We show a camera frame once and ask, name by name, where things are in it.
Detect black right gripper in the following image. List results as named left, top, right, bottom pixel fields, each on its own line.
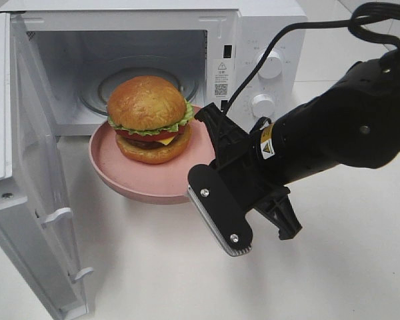
left=195, top=103, right=302, bottom=240

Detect pink round plate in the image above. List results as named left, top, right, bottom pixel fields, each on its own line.
left=89, top=119, right=215, bottom=205

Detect burger with lettuce and tomato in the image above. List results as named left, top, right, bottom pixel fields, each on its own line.
left=107, top=75, right=195, bottom=165

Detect white microwave door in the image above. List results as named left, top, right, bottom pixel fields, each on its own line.
left=0, top=13, right=92, bottom=319

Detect lower white timer knob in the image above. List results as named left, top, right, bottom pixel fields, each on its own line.
left=251, top=94, right=275, bottom=119

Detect upper white power knob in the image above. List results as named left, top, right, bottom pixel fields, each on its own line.
left=258, top=49, right=283, bottom=79

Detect white warning label sticker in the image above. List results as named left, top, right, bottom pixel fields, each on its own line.
left=212, top=59, right=234, bottom=99

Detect glass microwave turntable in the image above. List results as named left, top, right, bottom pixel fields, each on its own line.
left=79, top=55, right=200, bottom=115

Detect white microwave oven body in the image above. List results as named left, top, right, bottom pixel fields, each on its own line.
left=0, top=1, right=306, bottom=136

